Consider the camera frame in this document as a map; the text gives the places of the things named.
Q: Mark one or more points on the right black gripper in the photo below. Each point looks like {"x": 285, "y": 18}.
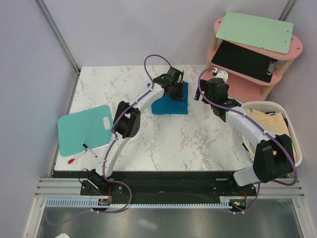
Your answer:
{"x": 204, "y": 86}

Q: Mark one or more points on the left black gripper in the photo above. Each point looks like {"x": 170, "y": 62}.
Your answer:
{"x": 180, "y": 97}

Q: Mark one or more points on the blue t shirt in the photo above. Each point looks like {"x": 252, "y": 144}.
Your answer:
{"x": 167, "y": 106}

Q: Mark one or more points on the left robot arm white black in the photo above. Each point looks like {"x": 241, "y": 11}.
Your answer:
{"x": 127, "y": 122}

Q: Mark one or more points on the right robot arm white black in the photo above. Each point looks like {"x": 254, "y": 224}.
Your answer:
{"x": 274, "y": 156}

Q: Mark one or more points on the pink three tier shelf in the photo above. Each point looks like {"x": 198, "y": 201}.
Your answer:
{"x": 245, "y": 88}

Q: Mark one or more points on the black clipboard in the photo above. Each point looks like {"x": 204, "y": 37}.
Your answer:
{"x": 244, "y": 61}

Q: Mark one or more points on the beige t shirt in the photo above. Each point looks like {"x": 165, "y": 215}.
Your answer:
{"x": 273, "y": 121}

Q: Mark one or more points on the teal cutting board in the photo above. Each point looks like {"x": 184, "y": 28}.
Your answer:
{"x": 91, "y": 127}

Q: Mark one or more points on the green board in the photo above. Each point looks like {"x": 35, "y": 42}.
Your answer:
{"x": 269, "y": 34}

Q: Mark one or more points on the white paper scrap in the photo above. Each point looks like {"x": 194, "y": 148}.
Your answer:
{"x": 62, "y": 235}

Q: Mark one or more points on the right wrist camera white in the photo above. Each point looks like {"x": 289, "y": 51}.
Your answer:
{"x": 218, "y": 73}

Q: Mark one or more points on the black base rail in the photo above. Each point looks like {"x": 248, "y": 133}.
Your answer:
{"x": 171, "y": 186}

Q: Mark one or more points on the white cable duct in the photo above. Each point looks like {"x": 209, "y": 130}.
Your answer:
{"x": 98, "y": 203}

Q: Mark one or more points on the aluminium frame post right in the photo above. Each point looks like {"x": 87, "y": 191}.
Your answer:
{"x": 286, "y": 10}

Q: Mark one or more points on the aluminium frame post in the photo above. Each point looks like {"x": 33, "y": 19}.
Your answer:
{"x": 286, "y": 10}
{"x": 57, "y": 34}

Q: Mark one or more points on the aluminium frame post left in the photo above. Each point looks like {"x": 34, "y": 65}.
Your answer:
{"x": 57, "y": 34}

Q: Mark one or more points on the aluminium extrusion rail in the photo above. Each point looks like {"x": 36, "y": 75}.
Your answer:
{"x": 70, "y": 187}

